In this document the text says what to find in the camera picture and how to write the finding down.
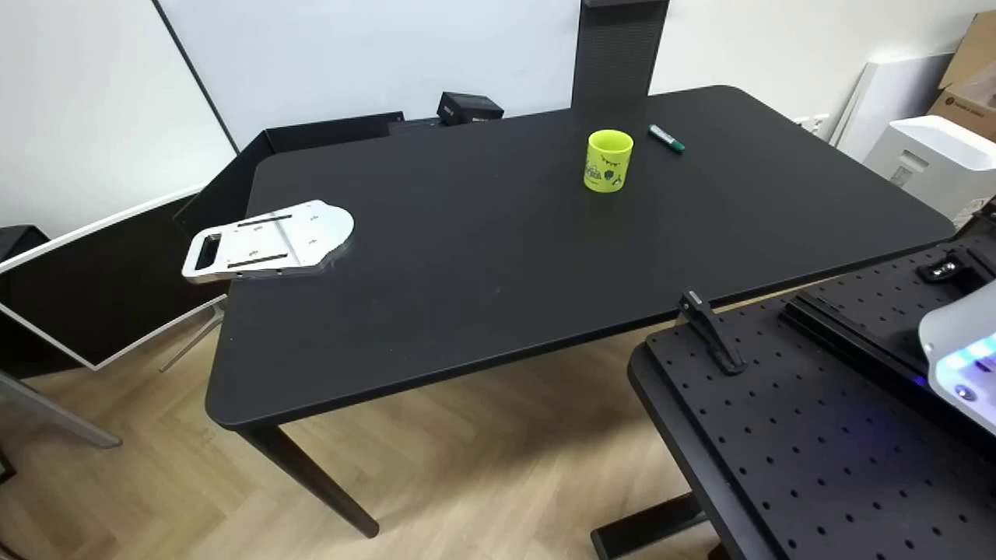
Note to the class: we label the black perforated breadboard cart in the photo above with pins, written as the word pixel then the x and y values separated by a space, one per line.
pixel 805 456

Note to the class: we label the white framed dark panel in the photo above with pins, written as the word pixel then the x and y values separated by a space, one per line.
pixel 100 294

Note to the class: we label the green marker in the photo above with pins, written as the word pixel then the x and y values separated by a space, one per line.
pixel 667 136

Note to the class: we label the black table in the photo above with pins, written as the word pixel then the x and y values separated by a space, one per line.
pixel 479 243

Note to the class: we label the black clamp lever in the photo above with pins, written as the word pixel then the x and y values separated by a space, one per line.
pixel 697 314

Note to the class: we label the black vertical column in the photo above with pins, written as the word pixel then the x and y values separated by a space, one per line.
pixel 617 49

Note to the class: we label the cardboard box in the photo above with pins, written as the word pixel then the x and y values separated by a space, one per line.
pixel 970 85

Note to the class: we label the white box appliance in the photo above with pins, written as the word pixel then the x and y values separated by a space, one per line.
pixel 937 161

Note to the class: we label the white whiteboard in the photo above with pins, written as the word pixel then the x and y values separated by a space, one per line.
pixel 273 62

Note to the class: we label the white metal mounting plate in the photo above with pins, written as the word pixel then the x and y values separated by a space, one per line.
pixel 277 240

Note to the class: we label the black mounting plate on cart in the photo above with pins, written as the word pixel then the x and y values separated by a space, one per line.
pixel 870 314

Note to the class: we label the small black box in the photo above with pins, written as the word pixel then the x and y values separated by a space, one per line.
pixel 466 111

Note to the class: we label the white leaning board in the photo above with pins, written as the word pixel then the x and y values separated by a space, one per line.
pixel 886 91

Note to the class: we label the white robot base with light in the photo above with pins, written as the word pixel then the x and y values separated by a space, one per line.
pixel 959 346

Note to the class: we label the yellow-green mug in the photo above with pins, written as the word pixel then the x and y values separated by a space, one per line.
pixel 607 156

